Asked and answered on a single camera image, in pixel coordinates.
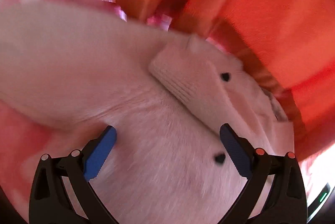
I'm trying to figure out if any cream fuzzy baby sweater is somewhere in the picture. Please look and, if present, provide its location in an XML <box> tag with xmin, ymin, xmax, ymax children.
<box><xmin>1</xmin><ymin>7</ymin><xmax>294</xmax><ymax>223</ymax></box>

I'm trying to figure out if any pink fleece blanket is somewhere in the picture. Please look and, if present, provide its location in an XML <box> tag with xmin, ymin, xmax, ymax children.
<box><xmin>1</xmin><ymin>102</ymin><xmax>53</xmax><ymax>219</ymax></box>

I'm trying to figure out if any orange curtain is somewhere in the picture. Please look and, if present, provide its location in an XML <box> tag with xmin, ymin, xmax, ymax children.
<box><xmin>116</xmin><ymin>0</ymin><xmax>334</xmax><ymax>159</ymax></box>

